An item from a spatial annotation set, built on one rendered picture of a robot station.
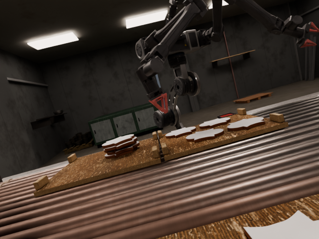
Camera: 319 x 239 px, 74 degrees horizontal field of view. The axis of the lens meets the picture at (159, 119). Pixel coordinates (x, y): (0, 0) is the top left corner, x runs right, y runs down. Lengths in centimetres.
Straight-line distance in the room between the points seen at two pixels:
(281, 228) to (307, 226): 3
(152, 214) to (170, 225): 6
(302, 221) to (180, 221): 18
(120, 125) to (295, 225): 625
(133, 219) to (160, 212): 5
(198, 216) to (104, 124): 617
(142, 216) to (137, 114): 602
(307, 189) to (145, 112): 610
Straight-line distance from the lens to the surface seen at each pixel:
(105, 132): 652
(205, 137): 74
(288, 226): 31
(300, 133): 73
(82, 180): 73
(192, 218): 39
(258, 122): 80
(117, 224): 45
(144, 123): 645
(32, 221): 63
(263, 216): 34
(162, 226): 40
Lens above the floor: 113
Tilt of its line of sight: 7 degrees down
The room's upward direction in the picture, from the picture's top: 15 degrees counter-clockwise
